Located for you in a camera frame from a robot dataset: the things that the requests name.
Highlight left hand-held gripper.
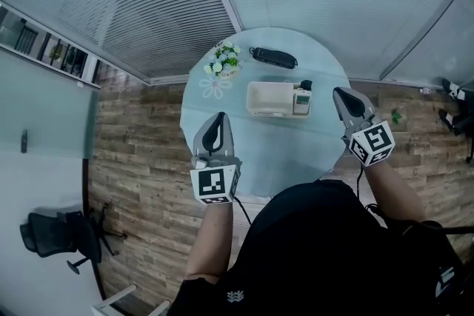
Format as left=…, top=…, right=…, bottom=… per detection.
left=189, top=111, right=244, bottom=206

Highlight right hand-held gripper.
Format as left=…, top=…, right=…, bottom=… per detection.
left=332, top=86, right=397, bottom=169

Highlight white remote with red button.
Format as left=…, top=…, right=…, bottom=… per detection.
left=293, top=89, right=312, bottom=116

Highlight cream plastic organizer box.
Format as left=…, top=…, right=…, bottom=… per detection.
left=245, top=81, right=313, bottom=121

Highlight person's left forearm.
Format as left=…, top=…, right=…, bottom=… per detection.
left=184, top=200, right=236, bottom=283

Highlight person's right forearm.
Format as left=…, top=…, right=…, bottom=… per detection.
left=364, top=160, right=427, bottom=223

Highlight light blue tablecloth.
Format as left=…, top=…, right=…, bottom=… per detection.
left=178, top=26, right=351, bottom=199

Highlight artificial flowers in pot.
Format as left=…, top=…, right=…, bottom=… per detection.
left=203, top=41, right=243, bottom=80

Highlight person's black shirt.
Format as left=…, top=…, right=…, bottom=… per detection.
left=166, top=178, right=474, bottom=316

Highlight grey window blind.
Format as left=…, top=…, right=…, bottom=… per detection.
left=0, top=0, right=242, bottom=85

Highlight frosted glass door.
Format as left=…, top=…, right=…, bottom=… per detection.
left=0, top=47, right=101, bottom=161

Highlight black office chair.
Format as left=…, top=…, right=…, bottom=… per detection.
left=19, top=202, right=128, bottom=275

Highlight white bookshelf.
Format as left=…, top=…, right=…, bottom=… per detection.
left=0, top=4, right=104, bottom=89

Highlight white stool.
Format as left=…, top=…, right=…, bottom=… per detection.
left=90, top=283, right=172, bottom=316

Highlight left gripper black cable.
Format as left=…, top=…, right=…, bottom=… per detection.
left=233, top=195, right=253, bottom=227

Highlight black corded telephone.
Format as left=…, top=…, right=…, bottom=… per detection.
left=248, top=46, right=299, bottom=70

